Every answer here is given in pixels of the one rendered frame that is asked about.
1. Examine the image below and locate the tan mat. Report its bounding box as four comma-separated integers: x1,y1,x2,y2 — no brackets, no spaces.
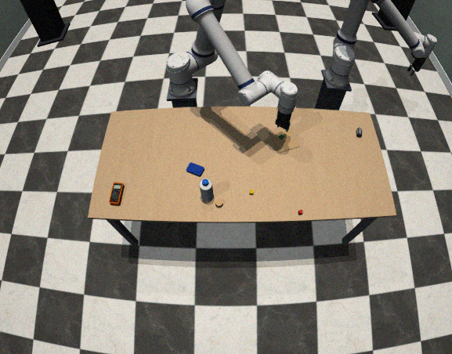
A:
270,128,300,153

